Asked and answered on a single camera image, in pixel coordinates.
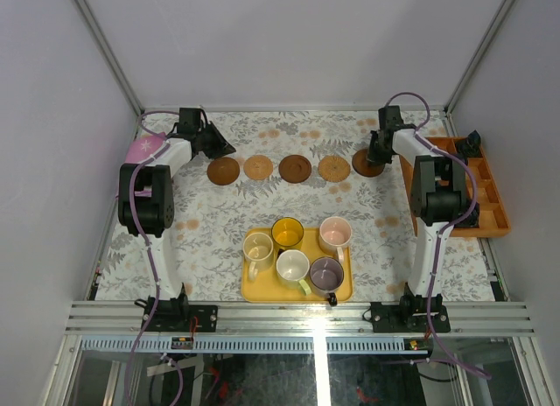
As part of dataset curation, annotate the purple snowflake cloth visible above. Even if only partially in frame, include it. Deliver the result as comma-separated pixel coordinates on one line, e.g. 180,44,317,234
124,134,169,165

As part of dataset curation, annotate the cream mug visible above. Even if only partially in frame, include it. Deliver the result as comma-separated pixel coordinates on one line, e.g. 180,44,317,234
242,232,274,282

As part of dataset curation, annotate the blue slotted cable duct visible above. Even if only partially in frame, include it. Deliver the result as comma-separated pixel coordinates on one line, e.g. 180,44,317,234
81,336,406,354

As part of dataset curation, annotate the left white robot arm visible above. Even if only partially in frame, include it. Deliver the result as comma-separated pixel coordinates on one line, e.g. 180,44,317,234
117,108,235,303

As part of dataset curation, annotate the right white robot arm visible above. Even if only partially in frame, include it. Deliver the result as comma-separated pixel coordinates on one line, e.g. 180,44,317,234
367,105,476,332

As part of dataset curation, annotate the orange compartment organizer tray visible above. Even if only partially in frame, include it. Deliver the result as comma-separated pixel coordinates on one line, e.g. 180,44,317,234
400,136,512,239

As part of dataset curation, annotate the white green-handled mug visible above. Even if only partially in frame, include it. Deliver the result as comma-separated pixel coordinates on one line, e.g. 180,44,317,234
276,249,312,296

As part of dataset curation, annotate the yellow glass cup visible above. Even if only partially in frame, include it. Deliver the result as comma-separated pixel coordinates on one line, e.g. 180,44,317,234
271,217,305,251

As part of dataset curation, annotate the dark wooden coaster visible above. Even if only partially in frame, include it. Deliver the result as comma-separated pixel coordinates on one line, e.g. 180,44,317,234
206,157,240,186
352,149,385,178
278,155,312,184

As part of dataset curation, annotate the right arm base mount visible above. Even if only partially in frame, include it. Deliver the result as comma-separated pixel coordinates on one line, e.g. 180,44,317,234
368,287,451,333

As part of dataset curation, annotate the aluminium frame rail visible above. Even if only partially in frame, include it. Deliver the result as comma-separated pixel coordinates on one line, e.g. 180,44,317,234
65,301,536,338

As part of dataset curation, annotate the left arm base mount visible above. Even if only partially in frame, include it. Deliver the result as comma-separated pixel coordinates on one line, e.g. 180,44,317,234
134,293,219,333

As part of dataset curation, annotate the woven rattan coaster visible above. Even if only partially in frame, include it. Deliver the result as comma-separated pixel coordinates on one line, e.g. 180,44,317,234
318,156,351,183
243,155,274,181

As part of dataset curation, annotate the black item top compartment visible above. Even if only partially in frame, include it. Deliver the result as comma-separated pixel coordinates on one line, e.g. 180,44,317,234
455,130,482,158

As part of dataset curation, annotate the purple mug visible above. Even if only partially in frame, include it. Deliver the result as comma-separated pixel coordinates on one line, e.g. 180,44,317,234
309,257,345,298

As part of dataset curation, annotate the pink mug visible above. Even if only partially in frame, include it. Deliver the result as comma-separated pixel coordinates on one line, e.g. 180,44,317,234
318,216,353,264

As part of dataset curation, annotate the small black clip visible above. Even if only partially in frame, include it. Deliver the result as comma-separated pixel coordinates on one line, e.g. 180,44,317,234
328,293,338,306

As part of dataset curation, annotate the yellow serving tray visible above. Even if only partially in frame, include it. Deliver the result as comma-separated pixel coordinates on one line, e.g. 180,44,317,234
241,227,354,305

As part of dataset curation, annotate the black coiled item lower compartment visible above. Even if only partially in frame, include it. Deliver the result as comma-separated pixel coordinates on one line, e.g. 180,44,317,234
456,203,480,228

